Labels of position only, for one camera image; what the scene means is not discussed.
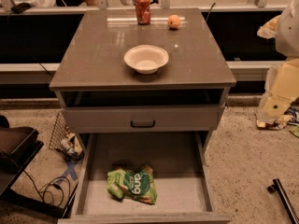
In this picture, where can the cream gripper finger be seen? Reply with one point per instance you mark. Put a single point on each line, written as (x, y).
(268, 30)

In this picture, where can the green rice chip bag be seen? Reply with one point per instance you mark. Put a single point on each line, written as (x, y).
(138, 186)

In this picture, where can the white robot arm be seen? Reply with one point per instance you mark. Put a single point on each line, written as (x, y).
(287, 34)

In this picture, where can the open middle drawer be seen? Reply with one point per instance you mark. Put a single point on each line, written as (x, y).
(179, 172)

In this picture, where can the grey drawer cabinet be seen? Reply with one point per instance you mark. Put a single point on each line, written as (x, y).
(143, 101)

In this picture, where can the blue snack packet on floor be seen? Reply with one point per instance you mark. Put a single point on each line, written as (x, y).
(294, 113)

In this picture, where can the crumpled snack wrapper on floor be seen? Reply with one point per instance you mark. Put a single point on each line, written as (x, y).
(277, 124)

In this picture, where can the green packet at edge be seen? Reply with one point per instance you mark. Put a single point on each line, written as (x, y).
(295, 131)

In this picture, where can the orange fruit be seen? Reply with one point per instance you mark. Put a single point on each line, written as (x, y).
(173, 22)

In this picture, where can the black bar on floor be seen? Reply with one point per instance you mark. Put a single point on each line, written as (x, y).
(276, 186)

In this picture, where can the white paper bowl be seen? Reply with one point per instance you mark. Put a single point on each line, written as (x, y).
(146, 59)

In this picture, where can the orange soda can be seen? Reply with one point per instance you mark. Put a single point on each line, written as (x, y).
(142, 10)

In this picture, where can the crumpled packet in basket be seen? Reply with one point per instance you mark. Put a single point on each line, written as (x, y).
(71, 145)

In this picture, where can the black device on ledge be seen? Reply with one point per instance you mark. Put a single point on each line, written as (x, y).
(20, 8)

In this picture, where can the black tray stand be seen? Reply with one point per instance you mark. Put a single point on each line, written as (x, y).
(18, 146)

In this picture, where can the wire mesh basket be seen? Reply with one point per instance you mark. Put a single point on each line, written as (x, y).
(60, 131)

